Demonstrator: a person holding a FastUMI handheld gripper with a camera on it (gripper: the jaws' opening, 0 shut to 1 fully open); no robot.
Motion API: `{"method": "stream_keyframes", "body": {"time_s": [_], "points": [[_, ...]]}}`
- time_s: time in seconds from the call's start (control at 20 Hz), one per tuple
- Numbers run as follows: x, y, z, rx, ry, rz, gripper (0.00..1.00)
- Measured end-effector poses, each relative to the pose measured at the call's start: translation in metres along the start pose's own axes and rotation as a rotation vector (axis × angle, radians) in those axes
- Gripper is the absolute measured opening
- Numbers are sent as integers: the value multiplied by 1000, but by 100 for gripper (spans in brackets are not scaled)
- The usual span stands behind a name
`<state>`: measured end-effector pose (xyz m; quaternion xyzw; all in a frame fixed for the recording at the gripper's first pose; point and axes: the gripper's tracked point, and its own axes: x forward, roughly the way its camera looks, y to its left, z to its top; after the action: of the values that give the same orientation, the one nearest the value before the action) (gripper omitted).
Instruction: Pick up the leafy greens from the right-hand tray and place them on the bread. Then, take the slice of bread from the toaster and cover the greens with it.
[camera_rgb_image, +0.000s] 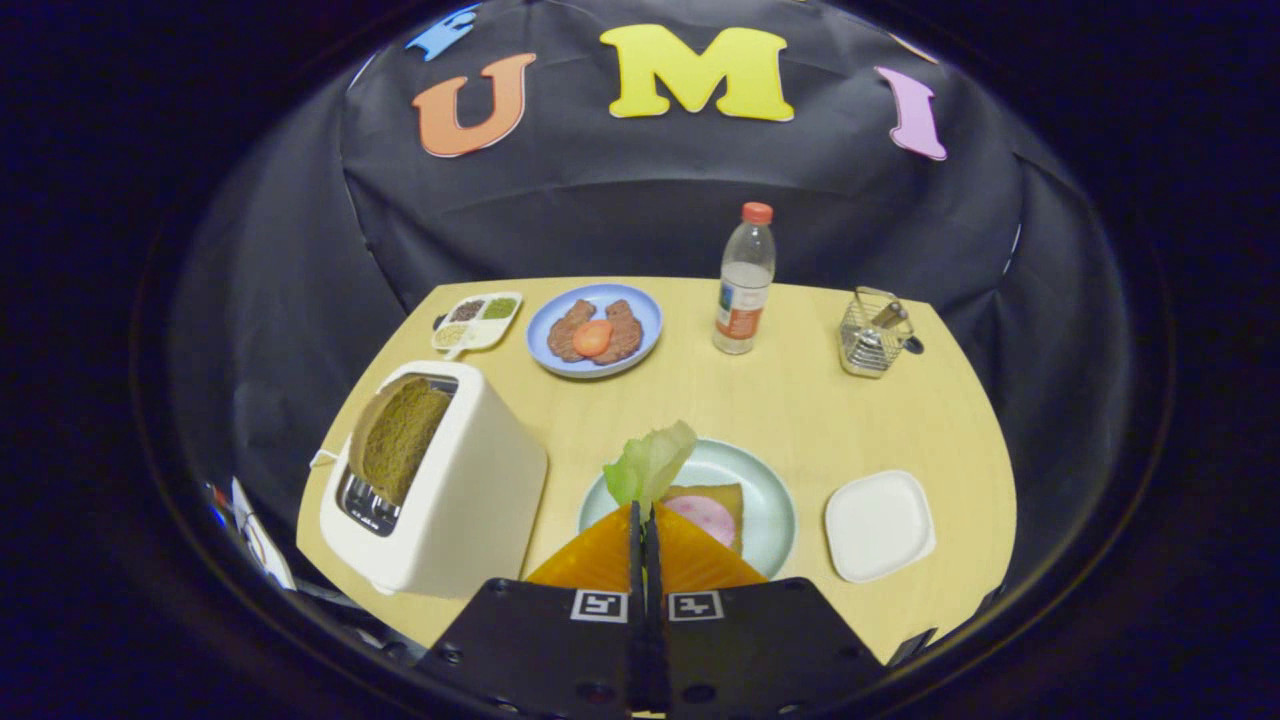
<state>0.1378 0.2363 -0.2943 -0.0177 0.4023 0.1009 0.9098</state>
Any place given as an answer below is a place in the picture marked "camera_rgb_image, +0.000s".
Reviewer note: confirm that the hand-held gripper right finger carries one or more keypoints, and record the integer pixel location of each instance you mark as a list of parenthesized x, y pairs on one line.
[(750, 660)]

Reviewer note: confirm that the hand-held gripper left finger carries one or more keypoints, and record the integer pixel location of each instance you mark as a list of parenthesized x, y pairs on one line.
[(560, 660)]

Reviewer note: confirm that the green lettuce leaf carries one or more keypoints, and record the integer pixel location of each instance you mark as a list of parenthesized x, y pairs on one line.
[(650, 465)]

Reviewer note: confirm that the brown toasted bread slice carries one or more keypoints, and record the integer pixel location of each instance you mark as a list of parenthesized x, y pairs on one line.
[(400, 440)]

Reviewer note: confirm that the pink ham slice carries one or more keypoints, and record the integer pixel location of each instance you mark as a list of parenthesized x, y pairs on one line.
[(705, 518)]

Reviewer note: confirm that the bread slice under ham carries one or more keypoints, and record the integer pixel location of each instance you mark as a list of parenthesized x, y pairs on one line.
[(738, 505)]

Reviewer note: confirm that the pale green round plate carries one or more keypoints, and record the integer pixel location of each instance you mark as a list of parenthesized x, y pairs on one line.
[(760, 490)]

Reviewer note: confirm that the white toaster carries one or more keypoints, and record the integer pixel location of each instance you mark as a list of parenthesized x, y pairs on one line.
[(470, 500)]

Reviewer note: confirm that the white square plate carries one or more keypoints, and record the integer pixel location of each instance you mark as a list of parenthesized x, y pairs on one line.
[(880, 525)]

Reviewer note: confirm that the red tomato slice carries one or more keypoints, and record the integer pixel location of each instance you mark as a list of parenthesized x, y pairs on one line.
[(592, 338)]

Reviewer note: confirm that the brown meat patty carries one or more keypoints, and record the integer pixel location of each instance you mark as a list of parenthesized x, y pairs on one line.
[(562, 335), (625, 325)]

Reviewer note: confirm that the white divided seasoning tray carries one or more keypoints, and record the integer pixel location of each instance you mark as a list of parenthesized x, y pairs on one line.
[(480, 325)]

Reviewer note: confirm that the blue round plate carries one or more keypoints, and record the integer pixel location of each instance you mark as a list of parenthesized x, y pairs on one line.
[(640, 305)]

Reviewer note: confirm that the clear bottle with orange cap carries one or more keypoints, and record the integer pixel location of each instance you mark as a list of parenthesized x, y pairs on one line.
[(743, 290)]

